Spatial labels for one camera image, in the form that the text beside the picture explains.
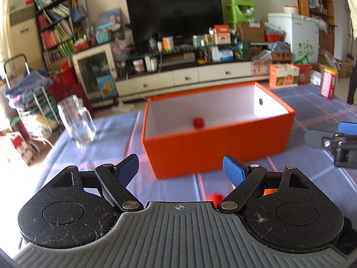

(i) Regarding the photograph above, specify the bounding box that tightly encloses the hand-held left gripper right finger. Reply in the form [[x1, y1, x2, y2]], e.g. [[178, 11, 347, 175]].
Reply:
[[218, 155, 318, 214]]

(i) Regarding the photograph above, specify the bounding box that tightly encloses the green plastic rack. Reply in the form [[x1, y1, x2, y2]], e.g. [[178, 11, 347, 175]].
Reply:
[[223, 0, 255, 30]]

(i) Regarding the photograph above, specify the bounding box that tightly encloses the clear glass mug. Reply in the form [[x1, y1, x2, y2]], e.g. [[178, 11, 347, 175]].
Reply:
[[57, 95, 97, 148]]

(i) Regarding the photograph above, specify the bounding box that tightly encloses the red plastic crate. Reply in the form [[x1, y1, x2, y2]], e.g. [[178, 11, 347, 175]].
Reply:
[[50, 64, 87, 101]]

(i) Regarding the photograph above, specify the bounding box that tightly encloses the brown cardboard box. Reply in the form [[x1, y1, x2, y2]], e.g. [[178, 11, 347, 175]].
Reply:
[[237, 21, 265, 42]]

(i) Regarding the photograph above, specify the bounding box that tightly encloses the blue and white box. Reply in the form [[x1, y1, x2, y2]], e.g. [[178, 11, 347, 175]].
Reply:
[[219, 48, 234, 62]]

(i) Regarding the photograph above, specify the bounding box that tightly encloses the green bag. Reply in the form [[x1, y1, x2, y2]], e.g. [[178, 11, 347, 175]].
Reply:
[[233, 41, 251, 60]]

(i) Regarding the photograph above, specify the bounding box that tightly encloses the red cylindrical can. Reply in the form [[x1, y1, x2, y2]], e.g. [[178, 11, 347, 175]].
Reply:
[[321, 67, 338, 99]]

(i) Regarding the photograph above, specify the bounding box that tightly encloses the blue hanging bag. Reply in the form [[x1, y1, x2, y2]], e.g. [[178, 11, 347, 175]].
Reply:
[[70, 1, 81, 23]]

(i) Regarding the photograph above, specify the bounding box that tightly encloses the pink plastic basket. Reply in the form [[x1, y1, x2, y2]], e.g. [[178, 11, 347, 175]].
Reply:
[[113, 47, 131, 60]]

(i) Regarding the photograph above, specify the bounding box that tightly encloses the unframed picture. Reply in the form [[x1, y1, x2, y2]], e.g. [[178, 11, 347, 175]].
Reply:
[[99, 8, 122, 31]]

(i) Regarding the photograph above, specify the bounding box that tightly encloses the white and orange carton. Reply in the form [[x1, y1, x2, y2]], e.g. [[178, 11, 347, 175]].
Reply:
[[268, 64, 300, 89]]

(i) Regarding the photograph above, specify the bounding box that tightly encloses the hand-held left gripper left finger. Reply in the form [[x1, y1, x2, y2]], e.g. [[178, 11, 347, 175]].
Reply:
[[45, 153, 145, 213]]

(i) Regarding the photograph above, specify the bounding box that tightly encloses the folding trolley cart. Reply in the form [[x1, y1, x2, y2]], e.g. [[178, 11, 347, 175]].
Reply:
[[3, 54, 60, 146]]

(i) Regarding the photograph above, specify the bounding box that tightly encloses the dark bookshelf with books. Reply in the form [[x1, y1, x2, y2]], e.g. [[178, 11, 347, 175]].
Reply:
[[32, 0, 87, 70]]

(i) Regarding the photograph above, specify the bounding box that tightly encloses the black flat television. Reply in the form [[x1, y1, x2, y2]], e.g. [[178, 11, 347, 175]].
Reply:
[[125, 0, 225, 52]]

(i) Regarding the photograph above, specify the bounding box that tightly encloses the stack of red white packets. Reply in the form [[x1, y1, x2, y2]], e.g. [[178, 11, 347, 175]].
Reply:
[[251, 60, 272, 76]]

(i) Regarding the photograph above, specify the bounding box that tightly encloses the orange cardboard box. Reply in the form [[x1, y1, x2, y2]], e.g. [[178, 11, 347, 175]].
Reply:
[[142, 82, 295, 179]]

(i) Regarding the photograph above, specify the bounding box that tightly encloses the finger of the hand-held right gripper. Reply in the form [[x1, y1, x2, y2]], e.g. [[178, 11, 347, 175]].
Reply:
[[338, 122, 357, 135], [304, 130, 357, 168]]

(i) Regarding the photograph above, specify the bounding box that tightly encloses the teal plastic basket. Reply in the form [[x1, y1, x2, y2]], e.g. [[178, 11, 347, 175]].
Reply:
[[95, 31, 112, 44]]

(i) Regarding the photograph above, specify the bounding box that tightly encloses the white standing air conditioner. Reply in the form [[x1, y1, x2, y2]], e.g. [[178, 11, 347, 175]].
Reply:
[[10, 6, 42, 70]]

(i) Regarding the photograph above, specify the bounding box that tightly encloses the orange and white box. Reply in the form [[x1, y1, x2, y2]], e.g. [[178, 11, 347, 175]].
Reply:
[[213, 25, 231, 45]]

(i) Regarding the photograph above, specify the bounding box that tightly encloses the white chest freezer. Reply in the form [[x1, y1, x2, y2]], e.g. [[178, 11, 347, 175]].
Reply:
[[268, 13, 320, 65]]

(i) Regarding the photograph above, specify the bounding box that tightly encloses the white glass door cabinet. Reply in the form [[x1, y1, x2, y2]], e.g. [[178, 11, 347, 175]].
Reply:
[[72, 43, 118, 107]]

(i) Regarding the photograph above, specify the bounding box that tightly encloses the white television cabinet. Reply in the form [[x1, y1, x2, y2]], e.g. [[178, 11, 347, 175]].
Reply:
[[114, 45, 253, 102]]

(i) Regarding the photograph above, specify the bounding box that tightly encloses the red and white carton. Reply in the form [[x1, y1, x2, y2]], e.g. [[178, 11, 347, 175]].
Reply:
[[0, 131, 35, 166]]

